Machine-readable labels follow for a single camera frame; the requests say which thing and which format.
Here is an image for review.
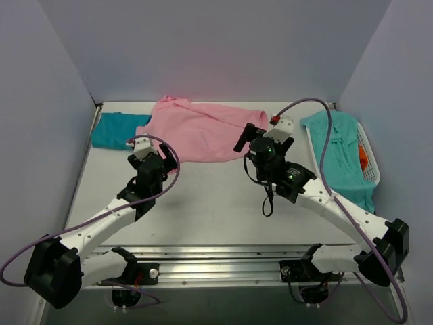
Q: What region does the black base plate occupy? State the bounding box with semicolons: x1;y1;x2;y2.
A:
279;259;340;283
101;262;160;286

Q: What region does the white plastic laundry basket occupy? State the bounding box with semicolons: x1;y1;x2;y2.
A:
305;123;380;185

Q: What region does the orange garment in basket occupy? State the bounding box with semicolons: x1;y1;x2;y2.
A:
358;144;369;171

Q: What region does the pink t-shirt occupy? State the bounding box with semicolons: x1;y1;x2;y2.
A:
136;96;268;163

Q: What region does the aluminium mounting rail frame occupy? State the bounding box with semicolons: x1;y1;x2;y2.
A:
33;242;405;325

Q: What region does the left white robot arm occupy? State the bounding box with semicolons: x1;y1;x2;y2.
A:
24;142;180;309

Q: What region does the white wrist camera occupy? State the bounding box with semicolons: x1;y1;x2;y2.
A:
264;115;294;144
127;135;158;160

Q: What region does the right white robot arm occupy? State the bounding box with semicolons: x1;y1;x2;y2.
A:
234;123;409;287

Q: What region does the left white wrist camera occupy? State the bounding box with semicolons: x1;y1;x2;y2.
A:
127;135;158;160

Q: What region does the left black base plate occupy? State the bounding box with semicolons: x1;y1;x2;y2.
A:
101;262;160;286

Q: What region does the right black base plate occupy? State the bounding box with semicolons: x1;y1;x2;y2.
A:
279;259;340;283

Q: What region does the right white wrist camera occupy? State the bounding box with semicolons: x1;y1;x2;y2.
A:
264;115;294;144

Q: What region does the black looped cable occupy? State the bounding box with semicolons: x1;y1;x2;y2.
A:
243;152;277;217

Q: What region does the light turquoise t-shirt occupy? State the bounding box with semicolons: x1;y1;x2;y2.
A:
299;110;377;214

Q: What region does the folded teal t-shirt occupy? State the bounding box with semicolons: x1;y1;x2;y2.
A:
91;112;152;151

